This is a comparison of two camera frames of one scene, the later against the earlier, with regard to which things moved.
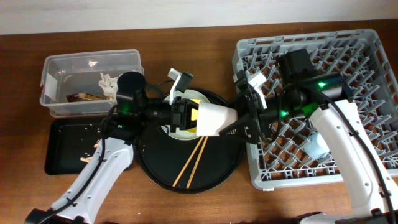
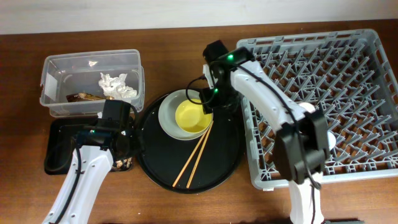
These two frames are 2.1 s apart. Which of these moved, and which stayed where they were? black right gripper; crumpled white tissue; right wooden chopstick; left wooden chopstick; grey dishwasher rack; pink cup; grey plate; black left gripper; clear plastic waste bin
Moved: black left gripper; black right gripper; pink cup
Stayed: clear plastic waste bin; right wooden chopstick; grey plate; left wooden chopstick; crumpled white tissue; grey dishwasher rack
